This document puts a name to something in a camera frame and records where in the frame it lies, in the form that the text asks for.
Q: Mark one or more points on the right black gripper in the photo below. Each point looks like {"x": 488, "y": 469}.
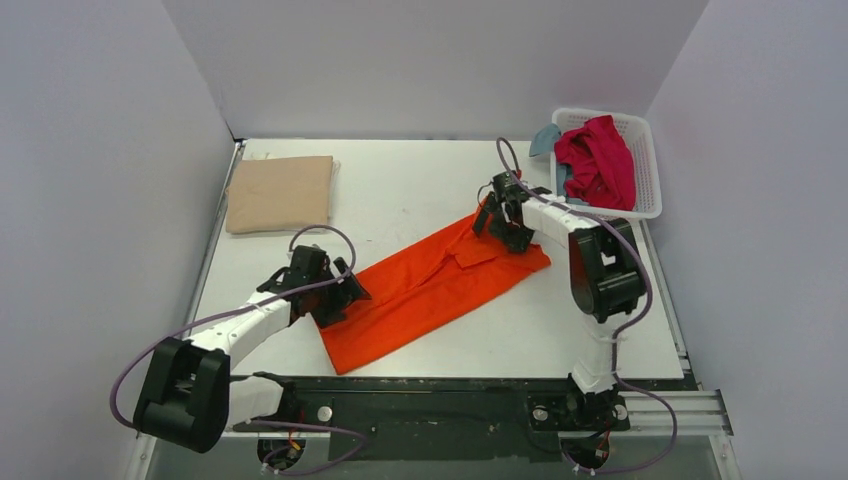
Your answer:
{"x": 502, "y": 216}

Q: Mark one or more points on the folded beige t shirt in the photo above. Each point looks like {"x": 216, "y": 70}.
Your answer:
{"x": 275, "y": 194}

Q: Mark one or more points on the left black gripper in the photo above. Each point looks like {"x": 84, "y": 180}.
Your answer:
{"x": 344, "y": 291}

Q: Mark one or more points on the white plastic laundry basket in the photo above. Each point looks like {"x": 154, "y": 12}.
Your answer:
{"x": 637, "y": 134}

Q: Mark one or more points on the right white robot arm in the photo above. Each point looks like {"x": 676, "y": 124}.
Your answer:
{"x": 605, "y": 281}

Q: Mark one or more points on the teal blue t shirt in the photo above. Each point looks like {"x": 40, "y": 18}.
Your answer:
{"x": 544, "y": 141}

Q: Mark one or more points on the crimson red t shirt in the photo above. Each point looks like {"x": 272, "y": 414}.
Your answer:
{"x": 601, "y": 165}

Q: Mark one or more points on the orange t shirt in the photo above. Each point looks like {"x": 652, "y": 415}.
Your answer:
{"x": 423, "y": 287}

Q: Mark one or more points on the aluminium rail frame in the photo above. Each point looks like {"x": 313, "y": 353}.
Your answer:
{"x": 698, "y": 413}

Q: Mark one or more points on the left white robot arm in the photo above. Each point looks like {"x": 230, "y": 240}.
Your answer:
{"x": 190, "y": 396}

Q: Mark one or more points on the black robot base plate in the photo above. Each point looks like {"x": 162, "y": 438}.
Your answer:
{"x": 442, "y": 419}

